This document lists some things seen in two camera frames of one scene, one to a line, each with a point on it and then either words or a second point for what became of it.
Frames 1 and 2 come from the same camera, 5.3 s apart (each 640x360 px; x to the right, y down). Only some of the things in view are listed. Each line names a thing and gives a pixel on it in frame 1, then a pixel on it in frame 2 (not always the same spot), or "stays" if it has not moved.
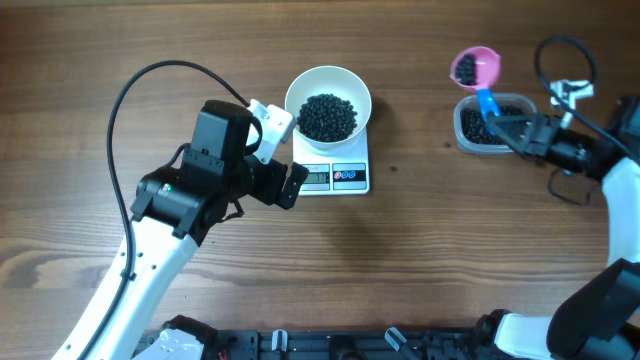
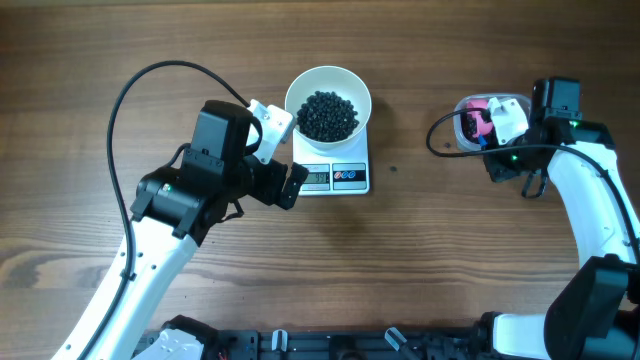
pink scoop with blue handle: [477, 68] to [484, 128]
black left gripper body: [275, 181] stays
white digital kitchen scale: [334, 169] stays
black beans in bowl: [327, 118] stays
